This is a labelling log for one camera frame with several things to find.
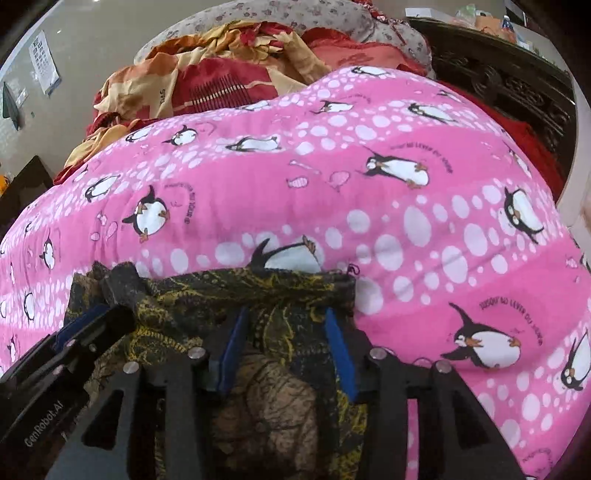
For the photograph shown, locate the red cloth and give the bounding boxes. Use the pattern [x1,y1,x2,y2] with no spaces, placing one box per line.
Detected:
[443,80,566,199]

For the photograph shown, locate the dark carved wooden headboard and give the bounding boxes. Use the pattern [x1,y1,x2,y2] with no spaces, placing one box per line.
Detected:
[406,18,578,199]

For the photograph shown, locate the grey floral pillow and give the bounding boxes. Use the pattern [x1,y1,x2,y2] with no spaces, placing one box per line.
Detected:
[134,0,437,79]

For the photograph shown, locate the red embroidered pillow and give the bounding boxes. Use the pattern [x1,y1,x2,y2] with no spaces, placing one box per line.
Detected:
[305,28,416,75]

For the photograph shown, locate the dark wooden cabinet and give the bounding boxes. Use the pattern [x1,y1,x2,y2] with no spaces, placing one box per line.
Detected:
[0,156,56,227]

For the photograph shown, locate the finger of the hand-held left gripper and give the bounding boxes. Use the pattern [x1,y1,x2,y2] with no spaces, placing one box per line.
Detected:
[0,335,70,386]
[53,302,138,354]

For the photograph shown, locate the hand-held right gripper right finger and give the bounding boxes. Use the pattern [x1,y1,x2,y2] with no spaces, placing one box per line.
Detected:
[323,307,527,480]

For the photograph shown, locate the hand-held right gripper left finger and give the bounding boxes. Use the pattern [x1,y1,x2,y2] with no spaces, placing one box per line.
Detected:
[46,306,252,480]

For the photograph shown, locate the dark hanging cloth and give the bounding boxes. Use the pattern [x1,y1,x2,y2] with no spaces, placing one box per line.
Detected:
[2,83,24,132]

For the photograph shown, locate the pink penguin print blanket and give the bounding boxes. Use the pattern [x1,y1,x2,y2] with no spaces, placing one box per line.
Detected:
[0,65,591,480]

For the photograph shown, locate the pile of small packets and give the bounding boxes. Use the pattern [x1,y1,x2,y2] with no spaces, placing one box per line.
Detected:
[455,2,546,49]

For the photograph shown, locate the dark floral patterned garment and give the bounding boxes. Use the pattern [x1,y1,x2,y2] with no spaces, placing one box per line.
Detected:
[65,261,370,480]

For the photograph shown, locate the red orange floral quilt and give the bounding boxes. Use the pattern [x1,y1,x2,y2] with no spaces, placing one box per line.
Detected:
[53,21,333,185]

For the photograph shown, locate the white wall calendar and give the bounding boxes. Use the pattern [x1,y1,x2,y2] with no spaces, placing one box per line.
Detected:
[28,31,62,95]

